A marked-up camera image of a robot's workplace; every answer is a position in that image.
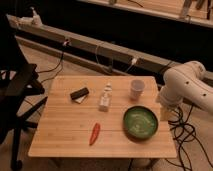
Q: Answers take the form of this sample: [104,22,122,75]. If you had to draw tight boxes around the black rectangular block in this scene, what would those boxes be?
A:
[70,88,89,100]

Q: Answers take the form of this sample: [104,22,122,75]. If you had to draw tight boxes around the wooden table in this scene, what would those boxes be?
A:
[28,76,177,158]

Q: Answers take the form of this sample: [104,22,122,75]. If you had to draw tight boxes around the black floor cables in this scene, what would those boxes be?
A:
[164,104,213,171]

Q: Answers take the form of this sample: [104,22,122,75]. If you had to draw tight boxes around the white plastic cup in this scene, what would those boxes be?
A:
[130,80,145,100]

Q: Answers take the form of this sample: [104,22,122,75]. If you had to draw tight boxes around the green bowl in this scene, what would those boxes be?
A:
[123,106,158,140]

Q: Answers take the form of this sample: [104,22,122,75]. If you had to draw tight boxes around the white object on rail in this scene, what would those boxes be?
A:
[19,7,43,27]

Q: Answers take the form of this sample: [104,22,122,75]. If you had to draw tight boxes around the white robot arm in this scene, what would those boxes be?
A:
[156,61,213,121]

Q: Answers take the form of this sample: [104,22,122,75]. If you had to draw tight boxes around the white card under block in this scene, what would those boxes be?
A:
[74,95,88,104]

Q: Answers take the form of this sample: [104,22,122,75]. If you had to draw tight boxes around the clear small bottle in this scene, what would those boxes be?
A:
[99,83,112,112]

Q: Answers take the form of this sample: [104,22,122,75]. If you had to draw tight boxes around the black office chair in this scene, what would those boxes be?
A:
[0,11,47,171]

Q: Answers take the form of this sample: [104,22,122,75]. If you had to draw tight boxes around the long metal rail beam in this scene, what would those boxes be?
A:
[8,15,213,86]

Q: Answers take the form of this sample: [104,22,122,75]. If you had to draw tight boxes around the red chili pepper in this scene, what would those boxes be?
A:
[89,123,101,146]

